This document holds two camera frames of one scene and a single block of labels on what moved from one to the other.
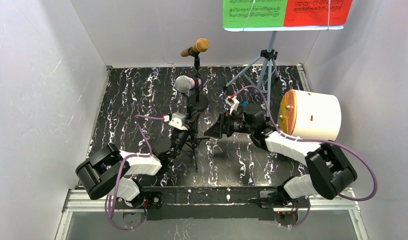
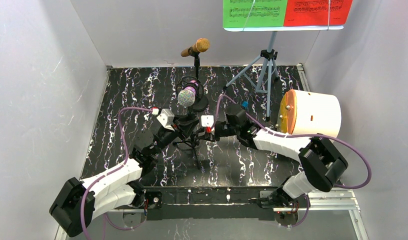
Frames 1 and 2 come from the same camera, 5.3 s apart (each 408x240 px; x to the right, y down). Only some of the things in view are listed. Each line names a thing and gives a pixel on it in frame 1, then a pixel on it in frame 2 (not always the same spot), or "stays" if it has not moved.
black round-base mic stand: (197, 102) stays
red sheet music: (315, 12) stays
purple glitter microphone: (184, 83) to (186, 96)
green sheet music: (251, 13) stays
